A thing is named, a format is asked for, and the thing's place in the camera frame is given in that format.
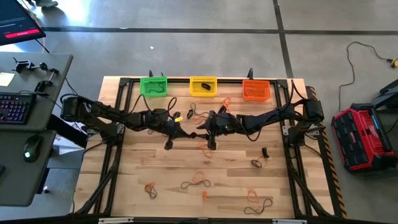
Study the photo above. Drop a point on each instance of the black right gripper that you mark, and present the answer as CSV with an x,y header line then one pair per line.
x,y
222,126

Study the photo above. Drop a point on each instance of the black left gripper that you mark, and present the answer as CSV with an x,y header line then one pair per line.
x,y
172,129

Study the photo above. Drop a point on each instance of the thin black rubber band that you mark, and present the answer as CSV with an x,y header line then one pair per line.
x,y
154,196
263,208
202,113
196,184
150,132
154,92

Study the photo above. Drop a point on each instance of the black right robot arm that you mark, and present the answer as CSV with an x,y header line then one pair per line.
x,y
270,115

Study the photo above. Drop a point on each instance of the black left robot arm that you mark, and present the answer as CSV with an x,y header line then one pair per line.
x,y
102,113

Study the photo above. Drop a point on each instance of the wide orange rubber band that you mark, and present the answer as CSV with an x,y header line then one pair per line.
x,y
205,195

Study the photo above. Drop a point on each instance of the yellow tape tag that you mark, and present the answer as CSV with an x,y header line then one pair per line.
x,y
178,119

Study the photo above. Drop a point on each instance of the yellow plastic basket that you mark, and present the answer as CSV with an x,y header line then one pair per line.
x,y
196,90

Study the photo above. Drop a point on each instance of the green plastic basket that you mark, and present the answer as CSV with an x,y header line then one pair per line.
x,y
146,82

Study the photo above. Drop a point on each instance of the orange plastic basket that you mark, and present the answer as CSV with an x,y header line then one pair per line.
x,y
264,93

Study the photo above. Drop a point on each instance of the black desk leg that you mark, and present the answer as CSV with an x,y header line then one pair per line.
x,y
66,130

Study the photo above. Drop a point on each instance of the white paper sheet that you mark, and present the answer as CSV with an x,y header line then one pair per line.
x,y
66,147

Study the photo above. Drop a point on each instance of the black yellow hazard strip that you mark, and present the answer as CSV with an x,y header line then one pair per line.
x,y
332,169

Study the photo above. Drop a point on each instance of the black desk clamp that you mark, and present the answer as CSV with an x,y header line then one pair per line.
x,y
43,84
21,65

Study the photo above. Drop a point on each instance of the red black tool case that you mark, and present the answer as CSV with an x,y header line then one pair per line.
x,y
357,137

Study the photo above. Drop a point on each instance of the black computer mouse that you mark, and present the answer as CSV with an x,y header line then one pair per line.
x,y
32,146

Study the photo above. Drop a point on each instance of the grey desk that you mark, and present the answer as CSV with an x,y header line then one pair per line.
x,y
18,174

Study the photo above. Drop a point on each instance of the backlit black keyboard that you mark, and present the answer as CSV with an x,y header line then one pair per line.
x,y
15,109

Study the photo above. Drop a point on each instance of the black floor equipment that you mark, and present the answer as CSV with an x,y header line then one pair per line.
x,y
387,93

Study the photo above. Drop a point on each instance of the white paper note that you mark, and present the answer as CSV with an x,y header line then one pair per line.
x,y
6,79

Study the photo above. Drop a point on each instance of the monitor with red bar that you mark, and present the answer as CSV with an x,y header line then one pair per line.
x,y
15,18

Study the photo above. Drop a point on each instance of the black aluminium table frame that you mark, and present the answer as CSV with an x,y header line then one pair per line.
x,y
180,80

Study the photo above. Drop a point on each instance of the silver corner bracket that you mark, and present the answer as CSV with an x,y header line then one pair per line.
x,y
120,128
285,130

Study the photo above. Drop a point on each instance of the white metal bracket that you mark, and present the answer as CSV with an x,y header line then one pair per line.
x,y
289,221
115,220

